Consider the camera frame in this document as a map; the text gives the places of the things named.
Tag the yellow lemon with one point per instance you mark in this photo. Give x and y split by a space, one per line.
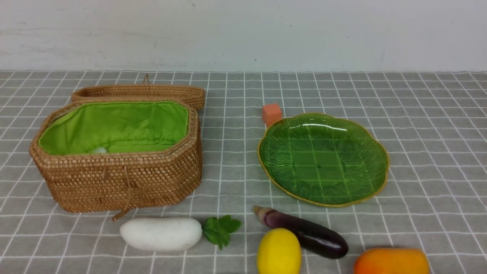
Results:
279 252

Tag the purple eggplant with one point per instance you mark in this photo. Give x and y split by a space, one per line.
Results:
311 236

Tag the white radish with green leaves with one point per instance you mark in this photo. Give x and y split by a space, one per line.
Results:
177 234

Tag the orange mango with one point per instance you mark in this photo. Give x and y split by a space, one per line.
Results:
392 261

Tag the small orange cube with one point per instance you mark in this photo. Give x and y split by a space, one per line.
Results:
271 113

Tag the woven rattan basket lid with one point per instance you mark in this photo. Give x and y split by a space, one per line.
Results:
191 95

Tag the green leaf-shaped glass plate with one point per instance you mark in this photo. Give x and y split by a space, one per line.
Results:
323 160

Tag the woven rattan basket green lining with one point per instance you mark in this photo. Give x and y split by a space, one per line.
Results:
115 154

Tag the grey checked tablecloth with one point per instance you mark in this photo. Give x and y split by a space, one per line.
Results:
433 126

